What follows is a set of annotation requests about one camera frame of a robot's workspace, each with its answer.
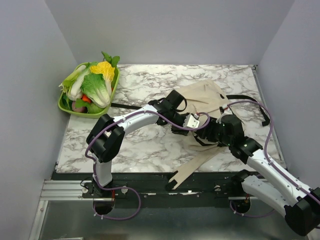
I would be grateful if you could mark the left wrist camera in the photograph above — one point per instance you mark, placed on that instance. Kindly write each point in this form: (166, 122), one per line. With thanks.
(191, 122)

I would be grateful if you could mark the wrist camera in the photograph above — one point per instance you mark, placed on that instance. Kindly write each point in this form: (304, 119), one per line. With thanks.
(224, 108)
(191, 122)

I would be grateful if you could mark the white toy bok choy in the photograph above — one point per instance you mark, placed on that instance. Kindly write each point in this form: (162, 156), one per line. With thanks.
(71, 84)

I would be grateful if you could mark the orange toy carrot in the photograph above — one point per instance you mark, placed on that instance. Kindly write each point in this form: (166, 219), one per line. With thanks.
(86, 99)

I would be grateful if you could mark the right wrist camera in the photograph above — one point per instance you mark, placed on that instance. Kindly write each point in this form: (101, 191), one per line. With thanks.
(224, 108)

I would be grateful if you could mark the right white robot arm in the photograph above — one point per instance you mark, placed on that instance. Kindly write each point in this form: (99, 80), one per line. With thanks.
(297, 202)

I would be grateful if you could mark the green toy lettuce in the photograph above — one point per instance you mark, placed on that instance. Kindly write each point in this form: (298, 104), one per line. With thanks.
(94, 87)

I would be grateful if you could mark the beige canvas student bag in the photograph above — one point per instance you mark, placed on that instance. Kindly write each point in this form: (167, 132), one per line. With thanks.
(203, 101)

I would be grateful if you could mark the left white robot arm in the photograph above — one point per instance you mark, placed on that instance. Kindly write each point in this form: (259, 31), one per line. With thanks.
(106, 137)

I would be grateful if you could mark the green vegetable basket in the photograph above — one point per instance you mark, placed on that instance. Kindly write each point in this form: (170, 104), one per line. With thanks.
(66, 105)

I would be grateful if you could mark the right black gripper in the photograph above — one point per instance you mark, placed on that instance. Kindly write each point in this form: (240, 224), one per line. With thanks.
(208, 132)

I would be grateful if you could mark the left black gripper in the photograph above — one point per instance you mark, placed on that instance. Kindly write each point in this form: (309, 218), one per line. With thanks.
(180, 131)

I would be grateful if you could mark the yellow toy cabbage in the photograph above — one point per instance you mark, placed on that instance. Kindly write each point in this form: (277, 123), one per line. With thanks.
(106, 70)

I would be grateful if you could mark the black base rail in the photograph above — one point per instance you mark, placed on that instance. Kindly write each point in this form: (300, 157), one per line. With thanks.
(154, 190)

